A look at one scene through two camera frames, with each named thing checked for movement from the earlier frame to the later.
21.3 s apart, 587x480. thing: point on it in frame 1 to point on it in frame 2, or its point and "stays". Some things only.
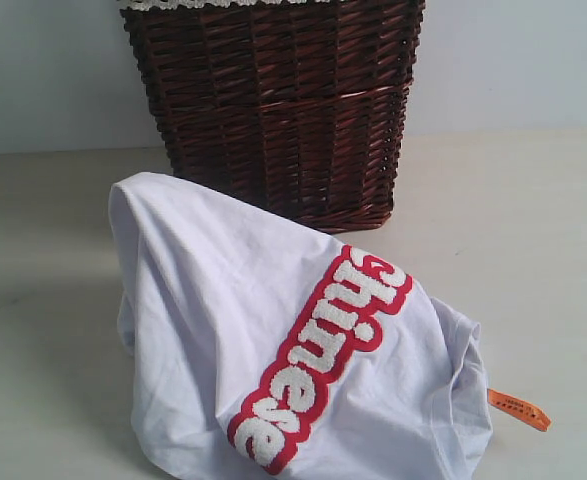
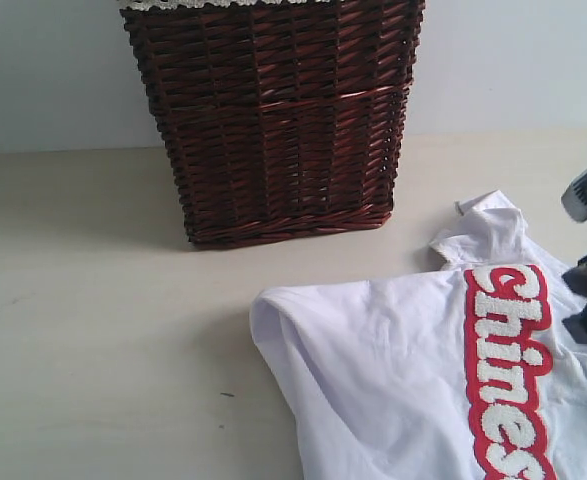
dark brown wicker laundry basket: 297,112 stays
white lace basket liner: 164,4 stays
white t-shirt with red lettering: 255,348 to 465,372
